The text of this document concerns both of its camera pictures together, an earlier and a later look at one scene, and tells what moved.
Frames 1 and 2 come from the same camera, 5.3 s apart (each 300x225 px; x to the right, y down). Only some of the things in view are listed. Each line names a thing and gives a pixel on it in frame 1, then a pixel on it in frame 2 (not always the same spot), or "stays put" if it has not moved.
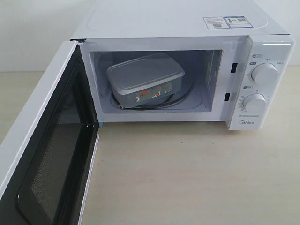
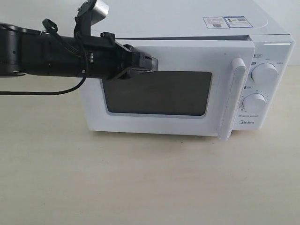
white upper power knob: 265,73 stays put
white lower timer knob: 254,103 stays put
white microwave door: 49,182 → 199,86
